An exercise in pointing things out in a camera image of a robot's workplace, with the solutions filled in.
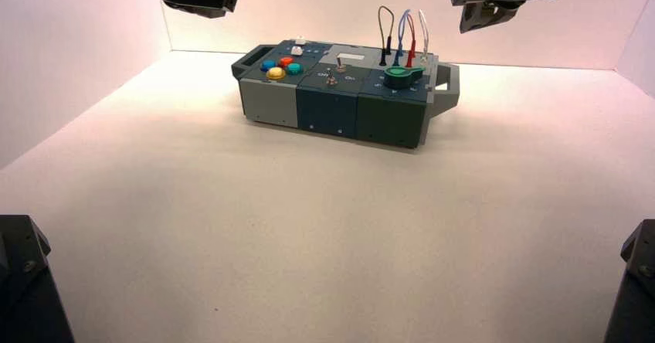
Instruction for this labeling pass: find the green rotary knob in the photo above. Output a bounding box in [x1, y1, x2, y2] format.
[383, 66, 426, 90]

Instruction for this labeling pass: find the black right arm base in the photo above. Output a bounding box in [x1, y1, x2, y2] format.
[603, 219, 655, 343]

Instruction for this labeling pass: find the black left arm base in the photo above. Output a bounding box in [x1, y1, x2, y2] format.
[0, 215, 76, 343]

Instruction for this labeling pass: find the grey and teal control box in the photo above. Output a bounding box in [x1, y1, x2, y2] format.
[231, 39, 460, 150]

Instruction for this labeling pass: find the white jumper wire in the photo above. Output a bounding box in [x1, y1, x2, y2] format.
[417, 8, 430, 69]

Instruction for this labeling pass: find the red jumper wire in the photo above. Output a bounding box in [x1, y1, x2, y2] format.
[405, 14, 418, 69]

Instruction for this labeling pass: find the black jumper wire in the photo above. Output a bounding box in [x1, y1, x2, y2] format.
[378, 5, 395, 67]

